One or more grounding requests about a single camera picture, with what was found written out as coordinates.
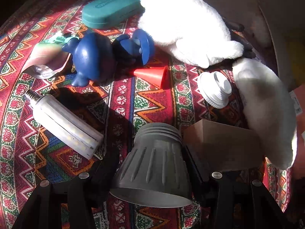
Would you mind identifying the grey metal lamp shade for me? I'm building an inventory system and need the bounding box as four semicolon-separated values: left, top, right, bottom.
110;123;192;208

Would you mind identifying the white LED corn bulb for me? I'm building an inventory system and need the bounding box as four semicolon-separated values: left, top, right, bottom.
25;90;103;160

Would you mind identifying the blue cartoon figurine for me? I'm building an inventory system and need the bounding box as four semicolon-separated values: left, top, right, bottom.
62;29;155;87

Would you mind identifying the brown cardboard box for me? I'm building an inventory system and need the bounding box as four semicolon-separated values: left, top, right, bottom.
183;119;264;173

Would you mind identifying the patterned red tablecloth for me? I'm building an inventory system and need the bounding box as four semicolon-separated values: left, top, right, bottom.
1;0;291;228

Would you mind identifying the orange cardboard box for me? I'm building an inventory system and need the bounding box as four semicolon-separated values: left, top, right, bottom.
290;84;305;179

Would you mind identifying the white threaded cap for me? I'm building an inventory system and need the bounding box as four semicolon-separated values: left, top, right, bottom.
197;71;232;109

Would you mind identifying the red plastic cone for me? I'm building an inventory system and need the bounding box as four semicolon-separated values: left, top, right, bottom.
132;66;168;88

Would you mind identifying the pink foil pouch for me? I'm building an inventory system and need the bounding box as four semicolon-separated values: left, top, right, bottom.
21;31;73;79

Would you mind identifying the white plush toy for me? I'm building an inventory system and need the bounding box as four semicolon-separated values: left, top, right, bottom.
138;0;297;170

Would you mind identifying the teal glasses case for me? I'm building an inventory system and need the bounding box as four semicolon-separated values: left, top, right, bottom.
82;0;144;29

